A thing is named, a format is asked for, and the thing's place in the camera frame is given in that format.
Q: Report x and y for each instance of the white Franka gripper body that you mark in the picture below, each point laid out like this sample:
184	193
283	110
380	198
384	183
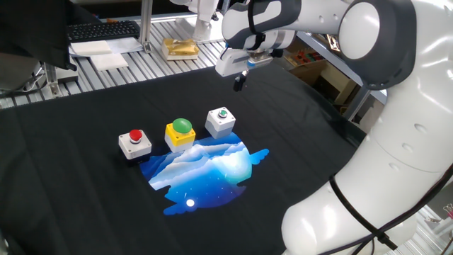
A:
230	63

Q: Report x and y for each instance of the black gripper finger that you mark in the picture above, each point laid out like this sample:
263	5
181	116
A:
244	76
237	84

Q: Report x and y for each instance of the white box small green button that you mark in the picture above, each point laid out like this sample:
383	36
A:
219	125

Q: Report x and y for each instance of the yellow box green mushroom button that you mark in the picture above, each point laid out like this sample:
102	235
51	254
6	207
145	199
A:
178	140

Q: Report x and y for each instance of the white box red button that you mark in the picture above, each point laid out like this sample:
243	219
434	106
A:
136	150

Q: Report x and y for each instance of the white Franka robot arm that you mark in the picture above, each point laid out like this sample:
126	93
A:
389	141

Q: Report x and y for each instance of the gold tissue box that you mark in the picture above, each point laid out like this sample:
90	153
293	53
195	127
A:
180	49

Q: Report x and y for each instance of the cardboard box with coloured items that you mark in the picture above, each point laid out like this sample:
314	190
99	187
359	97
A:
311	72

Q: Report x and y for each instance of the white paper sheet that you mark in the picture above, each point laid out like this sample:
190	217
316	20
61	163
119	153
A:
124	45

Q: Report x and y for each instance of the white foam pad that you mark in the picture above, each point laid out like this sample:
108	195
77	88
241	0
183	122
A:
109	62
92	47

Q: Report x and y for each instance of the black computer keyboard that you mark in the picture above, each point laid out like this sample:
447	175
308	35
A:
102	31

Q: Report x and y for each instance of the grey metal stand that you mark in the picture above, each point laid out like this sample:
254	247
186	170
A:
53	78

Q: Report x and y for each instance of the black cloth with blue print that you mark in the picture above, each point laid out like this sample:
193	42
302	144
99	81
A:
70	195

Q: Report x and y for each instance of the silver bracket on gripper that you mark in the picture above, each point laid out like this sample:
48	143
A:
258	60

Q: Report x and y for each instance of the white robot on base plate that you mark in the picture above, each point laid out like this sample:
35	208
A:
202	21

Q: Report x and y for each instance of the aluminium frame post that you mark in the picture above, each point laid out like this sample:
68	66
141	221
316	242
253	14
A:
146	25

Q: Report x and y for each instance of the grey aluminium table rail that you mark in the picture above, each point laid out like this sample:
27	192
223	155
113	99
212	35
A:
354	102

